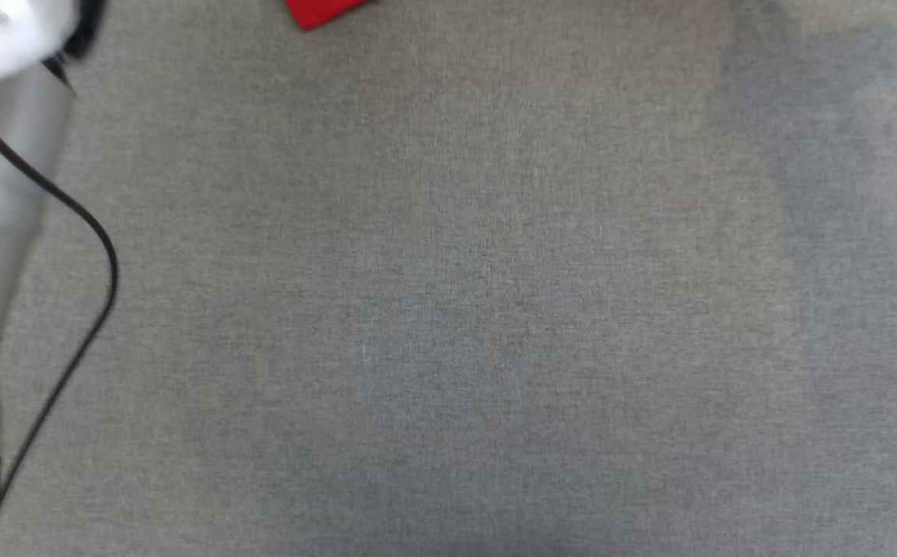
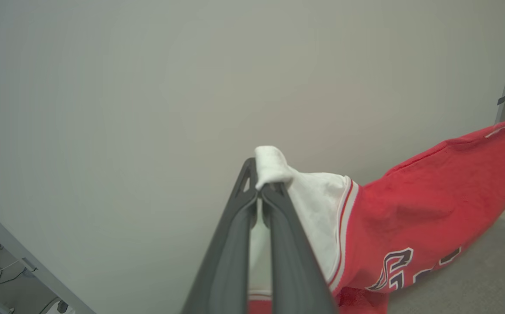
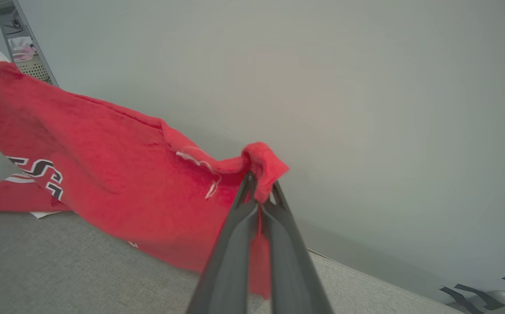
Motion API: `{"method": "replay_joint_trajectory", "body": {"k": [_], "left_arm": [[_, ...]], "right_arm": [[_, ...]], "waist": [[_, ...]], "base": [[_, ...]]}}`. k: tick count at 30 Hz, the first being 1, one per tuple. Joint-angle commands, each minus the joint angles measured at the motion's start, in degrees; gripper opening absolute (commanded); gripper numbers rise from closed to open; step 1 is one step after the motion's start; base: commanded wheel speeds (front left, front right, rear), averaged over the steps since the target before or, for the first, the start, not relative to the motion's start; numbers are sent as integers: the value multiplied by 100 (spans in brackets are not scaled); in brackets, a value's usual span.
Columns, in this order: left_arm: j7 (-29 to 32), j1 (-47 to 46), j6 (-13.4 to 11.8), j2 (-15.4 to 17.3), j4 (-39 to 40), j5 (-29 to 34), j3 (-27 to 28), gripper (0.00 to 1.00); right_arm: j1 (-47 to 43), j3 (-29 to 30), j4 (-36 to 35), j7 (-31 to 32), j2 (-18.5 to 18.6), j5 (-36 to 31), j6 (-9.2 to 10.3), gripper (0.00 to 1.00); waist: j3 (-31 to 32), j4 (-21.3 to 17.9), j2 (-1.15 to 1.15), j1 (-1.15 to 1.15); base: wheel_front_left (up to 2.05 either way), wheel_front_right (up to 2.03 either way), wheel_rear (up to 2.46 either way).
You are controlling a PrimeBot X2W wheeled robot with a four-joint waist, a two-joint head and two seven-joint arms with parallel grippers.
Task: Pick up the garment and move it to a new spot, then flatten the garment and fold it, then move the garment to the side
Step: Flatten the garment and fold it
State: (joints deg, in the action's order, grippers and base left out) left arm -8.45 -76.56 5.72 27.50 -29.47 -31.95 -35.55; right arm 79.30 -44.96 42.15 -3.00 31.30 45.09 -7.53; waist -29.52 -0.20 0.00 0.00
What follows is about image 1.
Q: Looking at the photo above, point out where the red and white garment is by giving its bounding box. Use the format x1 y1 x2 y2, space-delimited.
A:
284 0 375 32

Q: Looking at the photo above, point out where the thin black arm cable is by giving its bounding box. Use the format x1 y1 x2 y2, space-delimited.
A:
0 97 120 511

